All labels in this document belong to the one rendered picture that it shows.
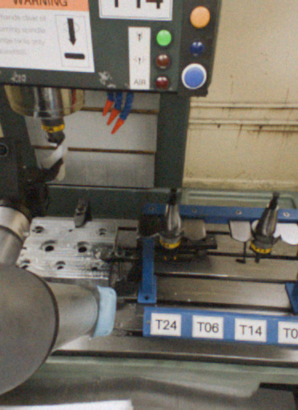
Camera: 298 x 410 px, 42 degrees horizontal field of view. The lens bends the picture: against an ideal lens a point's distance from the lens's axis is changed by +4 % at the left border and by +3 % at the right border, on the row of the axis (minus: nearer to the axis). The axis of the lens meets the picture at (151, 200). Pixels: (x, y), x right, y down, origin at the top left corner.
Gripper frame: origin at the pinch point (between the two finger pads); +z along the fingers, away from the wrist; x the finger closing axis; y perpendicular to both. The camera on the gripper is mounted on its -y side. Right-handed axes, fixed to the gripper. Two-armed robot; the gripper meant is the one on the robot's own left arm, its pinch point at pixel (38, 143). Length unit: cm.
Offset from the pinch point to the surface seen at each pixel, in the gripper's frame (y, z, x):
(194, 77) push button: -19.0, -8.8, 29.4
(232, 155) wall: 64, 92, 60
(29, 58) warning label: -20.3, -7.9, 4.8
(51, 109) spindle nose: -5.4, 4.6, 2.6
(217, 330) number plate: 49, -11, 42
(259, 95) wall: 33, 93, 67
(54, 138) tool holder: 4.8, 9.9, 0.3
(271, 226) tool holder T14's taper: 18, -3, 50
